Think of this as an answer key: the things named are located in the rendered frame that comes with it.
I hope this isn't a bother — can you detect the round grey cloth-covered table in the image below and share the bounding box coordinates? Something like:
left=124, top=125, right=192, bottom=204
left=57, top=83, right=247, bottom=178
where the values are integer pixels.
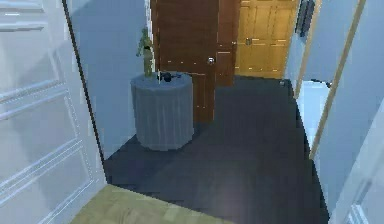
left=130, top=71, right=195, bottom=152

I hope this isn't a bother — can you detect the small black object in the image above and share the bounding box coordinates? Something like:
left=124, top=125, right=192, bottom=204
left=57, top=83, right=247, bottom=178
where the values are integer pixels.
left=157, top=71, right=183, bottom=84

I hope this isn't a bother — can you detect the dark brown room door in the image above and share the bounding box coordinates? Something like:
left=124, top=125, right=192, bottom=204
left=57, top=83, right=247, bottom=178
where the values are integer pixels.
left=149, top=0, right=242, bottom=124

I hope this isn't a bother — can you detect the green house plant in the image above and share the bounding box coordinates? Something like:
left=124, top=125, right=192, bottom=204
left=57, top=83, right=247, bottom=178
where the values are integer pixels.
left=135, top=27, right=156, bottom=78

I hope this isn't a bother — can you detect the light brown panelled door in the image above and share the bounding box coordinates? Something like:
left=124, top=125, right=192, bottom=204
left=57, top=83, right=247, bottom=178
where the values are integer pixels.
left=234, top=0, right=300, bottom=80

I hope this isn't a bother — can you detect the white panelled room door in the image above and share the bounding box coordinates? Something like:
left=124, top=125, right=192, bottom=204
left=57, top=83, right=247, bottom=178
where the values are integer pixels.
left=0, top=0, right=108, bottom=224

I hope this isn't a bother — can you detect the black door handle lever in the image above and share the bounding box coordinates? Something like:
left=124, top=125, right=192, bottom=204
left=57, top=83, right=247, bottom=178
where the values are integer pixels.
left=310, top=78, right=333, bottom=89

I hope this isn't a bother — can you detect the dark framed wall picture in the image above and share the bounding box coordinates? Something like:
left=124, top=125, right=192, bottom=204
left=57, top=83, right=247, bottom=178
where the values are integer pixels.
left=295, top=0, right=316, bottom=38

